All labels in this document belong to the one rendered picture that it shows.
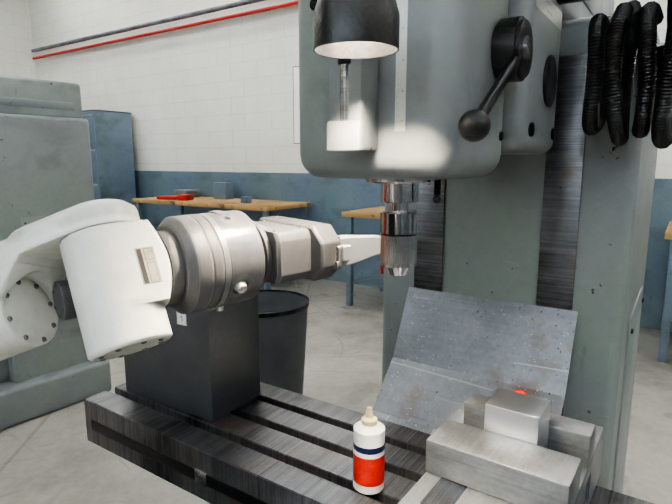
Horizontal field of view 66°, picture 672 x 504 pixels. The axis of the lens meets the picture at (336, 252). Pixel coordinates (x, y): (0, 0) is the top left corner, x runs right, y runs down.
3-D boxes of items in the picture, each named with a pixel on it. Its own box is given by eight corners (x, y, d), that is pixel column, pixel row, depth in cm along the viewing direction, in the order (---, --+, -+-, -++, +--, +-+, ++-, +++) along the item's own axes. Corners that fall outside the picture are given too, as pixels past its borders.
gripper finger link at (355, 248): (375, 258, 57) (332, 267, 53) (375, 229, 56) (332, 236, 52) (386, 260, 56) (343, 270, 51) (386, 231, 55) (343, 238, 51)
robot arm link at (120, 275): (208, 196, 46) (68, 207, 38) (244, 313, 44) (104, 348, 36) (163, 242, 54) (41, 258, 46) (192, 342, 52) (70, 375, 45)
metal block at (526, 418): (535, 468, 57) (539, 418, 56) (482, 451, 61) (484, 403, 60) (547, 448, 62) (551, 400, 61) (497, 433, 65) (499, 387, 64)
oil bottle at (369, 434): (374, 499, 65) (375, 417, 63) (347, 488, 67) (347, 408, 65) (389, 483, 68) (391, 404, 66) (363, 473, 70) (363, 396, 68)
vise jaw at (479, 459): (566, 524, 50) (570, 486, 49) (424, 471, 59) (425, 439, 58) (579, 492, 55) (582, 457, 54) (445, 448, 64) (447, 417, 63)
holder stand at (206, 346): (212, 423, 84) (207, 302, 80) (125, 391, 95) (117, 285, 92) (261, 395, 94) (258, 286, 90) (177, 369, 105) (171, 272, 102)
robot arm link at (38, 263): (106, 188, 40) (-42, 249, 42) (136, 298, 39) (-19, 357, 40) (149, 206, 47) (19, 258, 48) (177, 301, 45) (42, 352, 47)
